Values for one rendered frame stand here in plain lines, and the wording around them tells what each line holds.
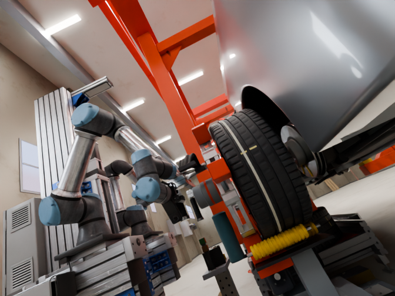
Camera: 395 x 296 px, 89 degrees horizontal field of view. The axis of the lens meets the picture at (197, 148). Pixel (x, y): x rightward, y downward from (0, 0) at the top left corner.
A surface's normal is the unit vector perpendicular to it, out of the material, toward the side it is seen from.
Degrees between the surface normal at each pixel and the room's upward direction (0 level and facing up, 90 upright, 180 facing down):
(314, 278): 90
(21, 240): 90
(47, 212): 95
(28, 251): 90
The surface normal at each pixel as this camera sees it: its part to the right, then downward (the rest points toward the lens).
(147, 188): -0.22, -0.34
